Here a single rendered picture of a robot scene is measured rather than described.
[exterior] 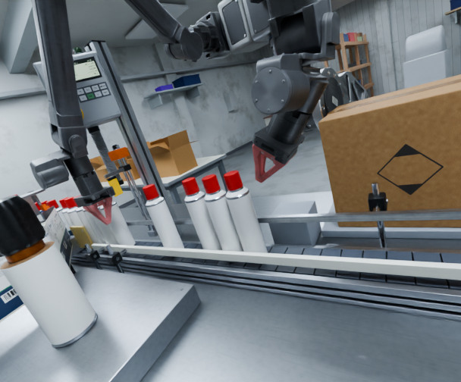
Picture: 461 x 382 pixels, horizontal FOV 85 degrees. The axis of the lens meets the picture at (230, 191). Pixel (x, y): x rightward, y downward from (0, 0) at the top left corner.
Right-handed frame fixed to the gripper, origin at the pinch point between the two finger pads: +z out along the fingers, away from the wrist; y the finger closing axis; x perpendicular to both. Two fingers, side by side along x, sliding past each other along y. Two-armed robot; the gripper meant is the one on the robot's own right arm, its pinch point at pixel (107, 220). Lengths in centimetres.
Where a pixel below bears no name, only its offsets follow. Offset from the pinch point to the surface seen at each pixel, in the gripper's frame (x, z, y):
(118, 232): 4.7, 6.5, -6.3
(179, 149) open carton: 141, 0, -102
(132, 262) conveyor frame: 0.7, 14.7, 0.7
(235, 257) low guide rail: 2.2, 11.4, 38.9
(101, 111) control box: 13.9, -29.5, -1.6
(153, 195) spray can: 5.1, -4.0, 17.2
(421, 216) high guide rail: 10, 7, 72
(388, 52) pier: 796, -31, 63
